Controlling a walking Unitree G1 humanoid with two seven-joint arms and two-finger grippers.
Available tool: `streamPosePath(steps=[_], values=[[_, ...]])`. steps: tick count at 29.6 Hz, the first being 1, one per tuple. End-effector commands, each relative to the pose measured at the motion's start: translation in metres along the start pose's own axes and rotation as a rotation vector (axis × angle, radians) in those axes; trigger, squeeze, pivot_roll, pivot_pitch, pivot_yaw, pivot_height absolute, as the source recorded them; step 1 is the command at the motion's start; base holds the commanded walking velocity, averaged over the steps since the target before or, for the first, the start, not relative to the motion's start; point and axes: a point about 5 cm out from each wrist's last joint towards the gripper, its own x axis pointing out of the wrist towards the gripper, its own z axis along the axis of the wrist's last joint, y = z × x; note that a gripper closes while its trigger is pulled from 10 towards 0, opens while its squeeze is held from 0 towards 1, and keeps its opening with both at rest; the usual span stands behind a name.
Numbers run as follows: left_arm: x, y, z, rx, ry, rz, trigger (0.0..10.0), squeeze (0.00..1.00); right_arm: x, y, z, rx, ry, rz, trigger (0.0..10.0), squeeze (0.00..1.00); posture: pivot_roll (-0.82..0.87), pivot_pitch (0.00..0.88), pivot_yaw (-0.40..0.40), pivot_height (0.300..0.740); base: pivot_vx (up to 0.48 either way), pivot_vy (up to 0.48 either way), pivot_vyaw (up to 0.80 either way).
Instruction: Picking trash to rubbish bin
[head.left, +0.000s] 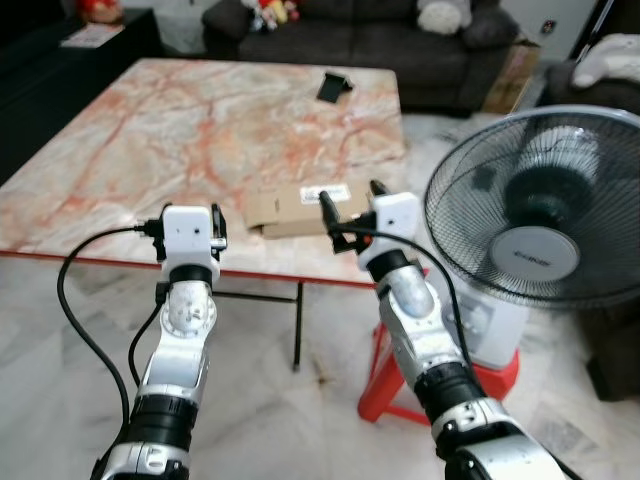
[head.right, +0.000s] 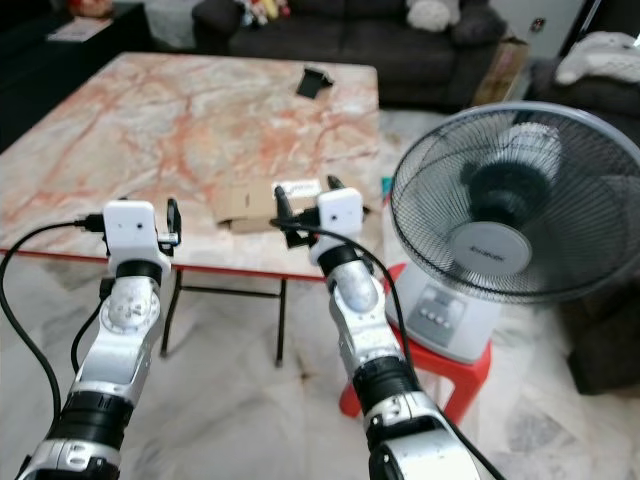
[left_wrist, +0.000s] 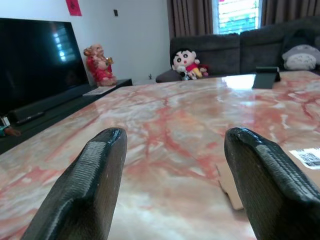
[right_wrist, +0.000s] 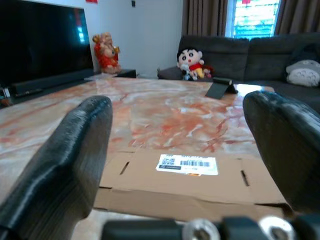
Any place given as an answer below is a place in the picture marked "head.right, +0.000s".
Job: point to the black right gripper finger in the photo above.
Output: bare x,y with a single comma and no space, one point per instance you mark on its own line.
335,184
285,206

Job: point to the brown cardboard box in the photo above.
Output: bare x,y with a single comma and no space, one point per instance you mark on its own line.
250,205

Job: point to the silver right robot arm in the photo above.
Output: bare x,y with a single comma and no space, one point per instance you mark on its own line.
370,330

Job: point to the marble top folding table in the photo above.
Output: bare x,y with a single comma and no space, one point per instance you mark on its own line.
160,135

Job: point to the small black phone stand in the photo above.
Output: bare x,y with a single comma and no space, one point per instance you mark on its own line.
313,82

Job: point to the dark grey sofa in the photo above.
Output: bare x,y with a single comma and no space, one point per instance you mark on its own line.
360,50

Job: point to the black and white electric fan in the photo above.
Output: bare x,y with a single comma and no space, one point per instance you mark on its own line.
485,247

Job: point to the long black low cabinet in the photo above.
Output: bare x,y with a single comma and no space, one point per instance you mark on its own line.
50,80

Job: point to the colourful plush toy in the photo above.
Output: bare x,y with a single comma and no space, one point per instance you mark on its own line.
263,10

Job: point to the white plush toy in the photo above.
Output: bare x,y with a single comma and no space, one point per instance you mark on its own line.
432,14

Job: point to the upright brown cardboard carton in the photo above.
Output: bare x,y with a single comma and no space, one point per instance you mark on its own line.
500,72

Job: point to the printed paper sheet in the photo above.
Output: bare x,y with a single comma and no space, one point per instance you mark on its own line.
80,30

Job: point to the red plastic stool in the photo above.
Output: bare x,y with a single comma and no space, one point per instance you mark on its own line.
465,385

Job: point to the red ornament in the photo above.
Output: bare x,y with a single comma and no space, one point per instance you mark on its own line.
90,7

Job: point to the white cloth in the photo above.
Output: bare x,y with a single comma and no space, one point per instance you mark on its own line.
600,58

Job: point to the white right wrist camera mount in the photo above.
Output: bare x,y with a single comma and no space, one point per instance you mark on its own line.
340,212

